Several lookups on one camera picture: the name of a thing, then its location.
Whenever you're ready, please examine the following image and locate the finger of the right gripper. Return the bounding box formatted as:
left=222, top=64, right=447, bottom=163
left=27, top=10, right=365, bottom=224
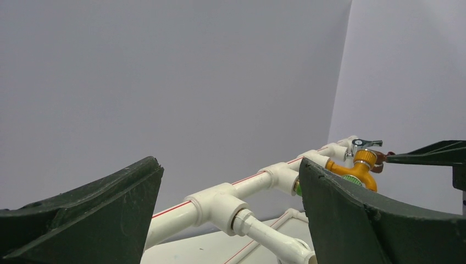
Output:
left=386, top=140, right=465, bottom=166

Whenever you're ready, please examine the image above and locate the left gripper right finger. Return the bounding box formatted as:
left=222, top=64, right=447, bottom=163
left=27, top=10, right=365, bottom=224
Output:
left=299, top=158, right=465, bottom=263

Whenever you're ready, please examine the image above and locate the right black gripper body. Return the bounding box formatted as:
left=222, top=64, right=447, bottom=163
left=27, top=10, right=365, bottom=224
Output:
left=452, top=165, right=466, bottom=191

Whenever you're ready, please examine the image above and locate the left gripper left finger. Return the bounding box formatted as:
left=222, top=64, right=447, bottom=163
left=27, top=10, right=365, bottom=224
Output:
left=1, top=156, right=164, bottom=263

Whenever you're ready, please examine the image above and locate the white plastic faucet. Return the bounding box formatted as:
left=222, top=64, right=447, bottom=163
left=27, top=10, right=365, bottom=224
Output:
left=232, top=209, right=317, bottom=263

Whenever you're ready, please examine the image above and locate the orange plastic faucet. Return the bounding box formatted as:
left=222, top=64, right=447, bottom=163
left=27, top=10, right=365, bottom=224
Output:
left=325, top=149, right=378, bottom=192

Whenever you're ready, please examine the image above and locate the brown plastic faucet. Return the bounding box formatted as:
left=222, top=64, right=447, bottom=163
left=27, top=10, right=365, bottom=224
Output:
left=370, top=151, right=395, bottom=173

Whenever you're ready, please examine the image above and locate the chrome metal faucet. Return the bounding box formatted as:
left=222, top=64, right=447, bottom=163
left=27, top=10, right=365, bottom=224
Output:
left=345, top=138, right=383, bottom=157

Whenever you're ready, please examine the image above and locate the white PVC pipe frame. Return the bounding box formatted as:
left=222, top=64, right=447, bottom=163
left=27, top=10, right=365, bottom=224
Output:
left=144, top=136, right=356, bottom=250

